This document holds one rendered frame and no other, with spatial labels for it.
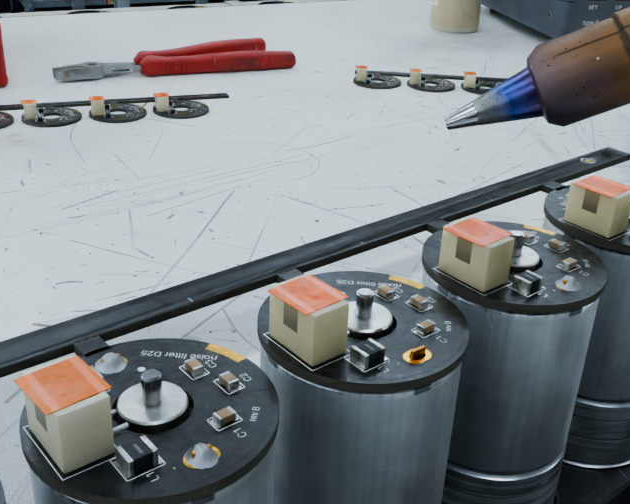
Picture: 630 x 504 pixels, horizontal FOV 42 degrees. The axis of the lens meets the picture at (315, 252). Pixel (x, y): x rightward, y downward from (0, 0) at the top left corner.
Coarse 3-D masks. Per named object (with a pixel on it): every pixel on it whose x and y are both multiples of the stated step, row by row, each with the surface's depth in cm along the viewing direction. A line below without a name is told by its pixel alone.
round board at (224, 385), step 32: (128, 352) 9; (160, 352) 9; (192, 352) 9; (224, 352) 9; (128, 384) 8; (192, 384) 8; (224, 384) 8; (256, 384) 8; (192, 416) 8; (224, 416) 8; (256, 416) 8; (32, 448) 7; (128, 448) 7; (160, 448) 8; (224, 448) 8; (256, 448) 8; (64, 480) 7; (96, 480) 7; (128, 480) 7; (160, 480) 7; (192, 480) 7; (224, 480) 7
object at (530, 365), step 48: (432, 288) 11; (480, 336) 11; (528, 336) 10; (576, 336) 11; (480, 384) 11; (528, 384) 11; (576, 384) 11; (480, 432) 11; (528, 432) 11; (480, 480) 12; (528, 480) 12
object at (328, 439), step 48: (288, 384) 9; (432, 384) 9; (288, 432) 9; (336, 432) 9; (384, 432) 9; (432, 432) 9; (288, 480) 10; (336, 480) 9; (384, 480) 9; (432, 480) 10
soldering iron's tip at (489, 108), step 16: (512, 80) 8; (528, 80) 8; (480, 96) 8; (496, 96) 8; (512, 96) 8; (528, 96) 8; (464, 112) 8; (480, 112) 8; (496, 112) 8; (512, 112) 8; (528, 112) 8; (448, 128) 8
